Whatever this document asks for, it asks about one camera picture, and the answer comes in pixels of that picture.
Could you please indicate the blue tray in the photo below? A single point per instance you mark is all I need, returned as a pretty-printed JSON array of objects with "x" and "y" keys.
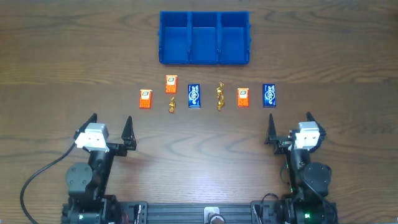
[{"x": 203, "y": 46}]

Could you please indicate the blue candy pack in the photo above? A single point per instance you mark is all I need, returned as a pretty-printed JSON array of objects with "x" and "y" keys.
[
  {"x": 194, "y": 96},
  {"x": 269, "y": 95}
]

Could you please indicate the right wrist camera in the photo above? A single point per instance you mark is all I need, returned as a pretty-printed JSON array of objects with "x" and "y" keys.
[{"x": 307, "y": 135}]

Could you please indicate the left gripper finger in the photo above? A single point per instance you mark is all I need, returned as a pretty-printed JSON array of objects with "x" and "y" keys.
[
  {"x": 88, "y": 121},
  {"x": 129, "y": 135}
]

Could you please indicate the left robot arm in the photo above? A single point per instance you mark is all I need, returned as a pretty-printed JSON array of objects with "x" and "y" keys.
[{"x": 99, "y": 169}]

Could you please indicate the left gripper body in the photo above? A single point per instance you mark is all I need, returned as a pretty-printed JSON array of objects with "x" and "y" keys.
[{"x": 116, "y": 149}]

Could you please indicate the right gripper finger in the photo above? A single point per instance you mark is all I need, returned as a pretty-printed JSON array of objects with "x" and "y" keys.
[
  {"x": 271, "y": 130},
  {"x": 320, "y": 130}
]

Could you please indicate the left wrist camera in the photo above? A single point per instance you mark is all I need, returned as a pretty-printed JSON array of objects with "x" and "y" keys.
[{"x": 92, "y": 136}]

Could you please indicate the mounting rail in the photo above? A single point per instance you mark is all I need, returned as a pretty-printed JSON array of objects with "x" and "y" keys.
[{"x": 180, "y": 213}]

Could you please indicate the orange candy box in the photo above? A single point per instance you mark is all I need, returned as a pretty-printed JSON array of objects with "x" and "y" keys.
[
  {"x": 243, "y": 98},
  {"x": 171, "y": 84},
  {"x": 145, "y": 99}
]

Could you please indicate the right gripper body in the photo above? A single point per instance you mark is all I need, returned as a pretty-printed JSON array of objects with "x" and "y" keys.
[{"x": 282, "y": 145}]

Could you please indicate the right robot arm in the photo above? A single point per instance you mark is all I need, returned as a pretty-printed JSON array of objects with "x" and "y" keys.
[{"x": 311, "y": 177}]

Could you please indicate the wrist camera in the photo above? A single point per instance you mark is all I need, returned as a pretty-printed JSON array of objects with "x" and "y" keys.
[
  {"x": 92, "y": 136},
  {"x": 307, "y": 135}
]

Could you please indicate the gold wrapped candy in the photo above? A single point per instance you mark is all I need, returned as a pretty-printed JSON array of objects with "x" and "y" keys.
[
  {"x": 221, "y": 102},
  {"x": 171, "y": 105},
  {"x": 220, "y": 88}
]

